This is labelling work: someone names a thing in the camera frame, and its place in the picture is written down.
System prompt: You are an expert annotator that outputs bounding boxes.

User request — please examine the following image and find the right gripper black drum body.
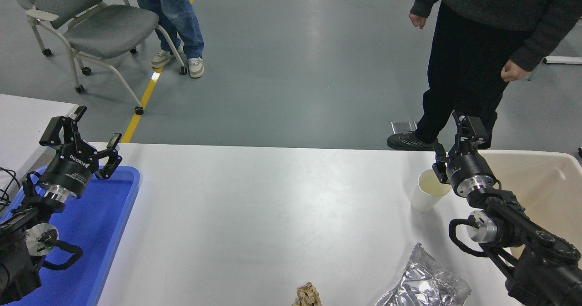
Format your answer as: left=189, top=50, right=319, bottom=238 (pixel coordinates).
left=446, top=150, right=495, bottom=189

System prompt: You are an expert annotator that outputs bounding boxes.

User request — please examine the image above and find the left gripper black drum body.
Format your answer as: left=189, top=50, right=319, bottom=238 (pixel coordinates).
left=39, top=141, right=99, bottom=198

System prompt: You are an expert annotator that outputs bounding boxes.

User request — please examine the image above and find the white paper cup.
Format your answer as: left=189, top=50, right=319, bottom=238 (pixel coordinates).
left=411, top=170, right=453, bottom=213

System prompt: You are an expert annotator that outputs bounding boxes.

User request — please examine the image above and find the silver foil tray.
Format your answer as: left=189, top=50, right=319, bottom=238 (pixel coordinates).
left=375, top=243, right=472, bottom=306

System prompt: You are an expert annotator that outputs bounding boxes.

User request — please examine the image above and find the tan paper ball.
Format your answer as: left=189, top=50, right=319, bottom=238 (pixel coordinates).
left=292, top=282, right=322, bottom=306

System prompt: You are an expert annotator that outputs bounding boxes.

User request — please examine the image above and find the person's left hand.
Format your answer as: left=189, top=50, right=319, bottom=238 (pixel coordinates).
left=501, top=60, right=532, bottom=82

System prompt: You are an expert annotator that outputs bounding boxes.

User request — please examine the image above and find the person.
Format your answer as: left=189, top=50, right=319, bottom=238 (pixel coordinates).
left=387, top=0, right=582, bottom=151
left=129, top=0, right=205, bottom=79

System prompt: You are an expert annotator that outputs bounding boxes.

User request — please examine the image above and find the blue plastic tray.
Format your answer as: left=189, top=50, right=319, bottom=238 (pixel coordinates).
left=0, top=165, right=141, bottom=306

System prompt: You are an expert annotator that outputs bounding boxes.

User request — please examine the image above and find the large pale beige bin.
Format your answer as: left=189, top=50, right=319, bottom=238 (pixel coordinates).
left=477, top=150, right=582, bottom=263

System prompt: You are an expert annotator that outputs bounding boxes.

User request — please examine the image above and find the white stand base bar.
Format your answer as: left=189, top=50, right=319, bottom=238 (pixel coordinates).
left=542, top=56, right=582, bottom=65

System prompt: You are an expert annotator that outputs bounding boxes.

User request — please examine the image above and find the thin black cable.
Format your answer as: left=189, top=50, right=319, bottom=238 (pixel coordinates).
left=0, top=167, right=21, bottom=211

